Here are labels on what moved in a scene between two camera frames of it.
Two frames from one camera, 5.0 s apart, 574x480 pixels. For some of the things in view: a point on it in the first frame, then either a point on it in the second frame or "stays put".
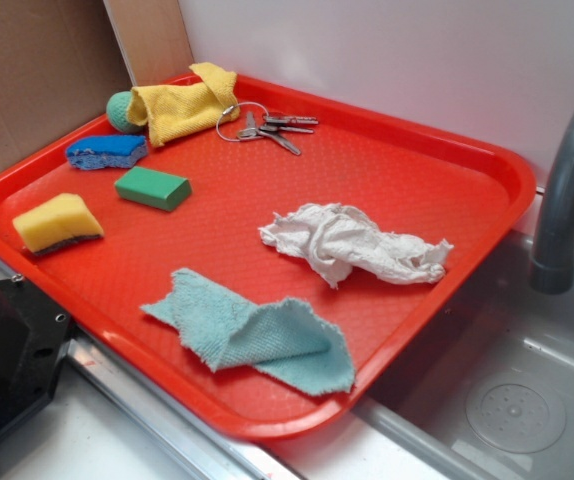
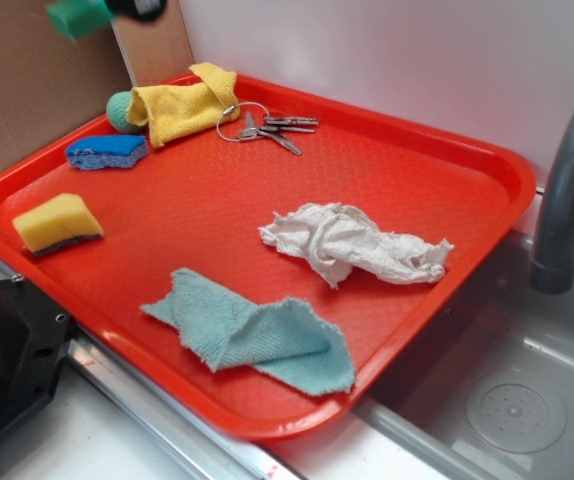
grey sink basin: x=502 y=379 stays put
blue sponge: x=106 y=152 stays put
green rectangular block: x=153 y=188 to x=80 y=19
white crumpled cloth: x=339 y=239 stays put
